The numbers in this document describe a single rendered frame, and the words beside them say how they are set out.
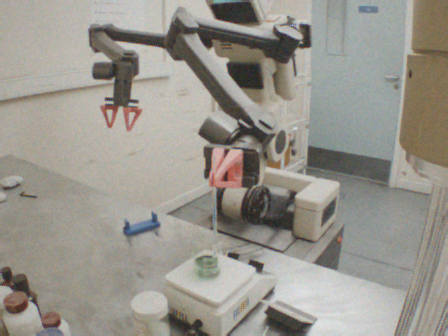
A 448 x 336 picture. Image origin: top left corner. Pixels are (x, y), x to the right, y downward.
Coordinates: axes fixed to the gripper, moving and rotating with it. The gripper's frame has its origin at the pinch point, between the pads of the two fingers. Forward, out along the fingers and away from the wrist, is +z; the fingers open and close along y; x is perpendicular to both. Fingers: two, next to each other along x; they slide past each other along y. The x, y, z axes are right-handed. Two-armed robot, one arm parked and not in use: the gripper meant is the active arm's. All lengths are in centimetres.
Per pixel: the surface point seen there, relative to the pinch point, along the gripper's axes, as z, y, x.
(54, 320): 22.0, -17.9, 17.0
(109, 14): -132, -118, -42
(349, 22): -304, 15, -46
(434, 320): 33.1, 25.7, -7.2
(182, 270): 2.1, -5.5, 16.9
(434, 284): 32.8, 25.1, -9.4
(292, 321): 1.6, 14.5, 23.6
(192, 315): 7.3, -1.5, 21.9
